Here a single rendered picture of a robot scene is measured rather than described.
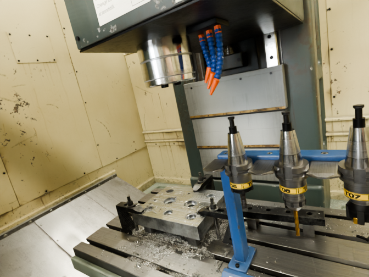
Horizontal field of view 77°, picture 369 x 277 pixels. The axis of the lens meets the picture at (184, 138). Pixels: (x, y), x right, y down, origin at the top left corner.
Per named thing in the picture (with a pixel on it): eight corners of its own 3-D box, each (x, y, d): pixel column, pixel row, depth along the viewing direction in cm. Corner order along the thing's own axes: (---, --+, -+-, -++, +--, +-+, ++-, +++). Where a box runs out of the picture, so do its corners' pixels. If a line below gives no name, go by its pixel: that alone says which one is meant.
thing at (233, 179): (255, 181, 54) (253, 168, 53) (247, 190, 50) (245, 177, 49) (235, 179, 57) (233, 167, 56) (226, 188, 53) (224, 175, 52)
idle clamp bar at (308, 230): (325, 238, 69) (324, 219, 67) (239, 227, 81) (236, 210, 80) (325, 228, 73) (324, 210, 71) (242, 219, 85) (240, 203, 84)
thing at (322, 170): (340, 181, 39) (340, 176, 39) (305, 179, 42) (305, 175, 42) (340, 165, 44) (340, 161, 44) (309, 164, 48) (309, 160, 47)
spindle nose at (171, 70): (206, 76, 73) (199, 36, 70) (175, 82, 61) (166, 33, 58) (167, 84, 83) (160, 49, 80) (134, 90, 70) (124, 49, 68)
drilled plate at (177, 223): (200, 241, 72) (196, 226, 71) (134, 224, 89) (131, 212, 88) (228, 203, 91) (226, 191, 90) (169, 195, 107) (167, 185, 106)
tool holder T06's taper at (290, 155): (305, 159, 46) (302, 126, 45) (300, 167, 43) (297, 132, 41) (281, 158, 49) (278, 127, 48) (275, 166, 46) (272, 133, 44)
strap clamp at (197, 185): (202, 212, 95) (195, 178, 92) (195, 211, 97) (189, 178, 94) (216, 196, 106) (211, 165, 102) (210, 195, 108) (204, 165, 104)
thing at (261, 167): (272, 177, 45) (272, 173, 45) (246, 175, 48) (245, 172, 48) (280, 163, 51) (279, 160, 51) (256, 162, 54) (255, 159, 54)
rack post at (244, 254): (246, 275, 61) (229, 171, 55) (227, 269, 65) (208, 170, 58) (257, 250, 69) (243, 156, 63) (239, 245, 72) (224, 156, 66)
